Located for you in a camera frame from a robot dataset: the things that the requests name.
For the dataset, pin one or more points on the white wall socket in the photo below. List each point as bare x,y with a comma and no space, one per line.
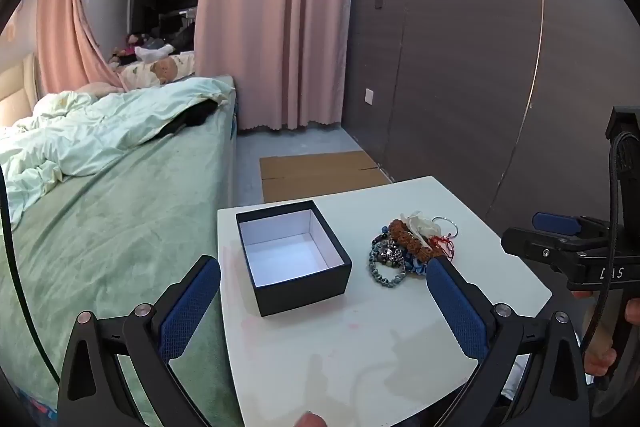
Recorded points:
368,97

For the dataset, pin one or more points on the beige headboard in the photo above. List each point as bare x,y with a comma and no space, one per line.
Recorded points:
15,92

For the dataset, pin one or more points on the pale green duvet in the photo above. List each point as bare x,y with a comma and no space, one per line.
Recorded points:
100,127

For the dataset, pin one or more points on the blue scrunchie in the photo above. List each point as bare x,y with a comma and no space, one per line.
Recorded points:
412,265

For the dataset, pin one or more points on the baby doll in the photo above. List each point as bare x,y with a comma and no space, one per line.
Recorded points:
165,68

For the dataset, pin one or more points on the flat brown cardboard sheet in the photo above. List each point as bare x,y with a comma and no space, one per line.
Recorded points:
320,177

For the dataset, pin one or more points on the white flower hair accessory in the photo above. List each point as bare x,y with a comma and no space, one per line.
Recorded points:
417,223

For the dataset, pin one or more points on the person's right hand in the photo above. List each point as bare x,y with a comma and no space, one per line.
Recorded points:
597,357

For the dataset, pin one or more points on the pink plush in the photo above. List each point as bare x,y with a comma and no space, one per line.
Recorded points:
100,88

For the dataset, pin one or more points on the white sock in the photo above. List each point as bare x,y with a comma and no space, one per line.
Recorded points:
150,54

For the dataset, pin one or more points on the wide pink curtain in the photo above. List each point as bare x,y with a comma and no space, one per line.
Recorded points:
275,32

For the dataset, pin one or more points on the black cloth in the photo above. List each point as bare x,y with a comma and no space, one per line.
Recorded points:
197,113

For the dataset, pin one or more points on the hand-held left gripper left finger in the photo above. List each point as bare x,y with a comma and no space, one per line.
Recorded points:
185,312

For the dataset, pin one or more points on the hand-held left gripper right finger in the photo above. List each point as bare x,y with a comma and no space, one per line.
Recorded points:
457,312

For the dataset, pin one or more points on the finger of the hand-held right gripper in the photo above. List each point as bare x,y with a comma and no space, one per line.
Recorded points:
552,223
540,249

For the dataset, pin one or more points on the narrow pink curtain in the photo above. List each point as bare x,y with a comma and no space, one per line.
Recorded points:
60,32

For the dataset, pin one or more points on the black box with white inside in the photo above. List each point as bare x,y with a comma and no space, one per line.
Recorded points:
300,292

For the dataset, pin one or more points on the pile of plush toys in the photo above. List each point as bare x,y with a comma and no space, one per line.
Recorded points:
125,52

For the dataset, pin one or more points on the green bed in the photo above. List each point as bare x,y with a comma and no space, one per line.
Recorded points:
125,232

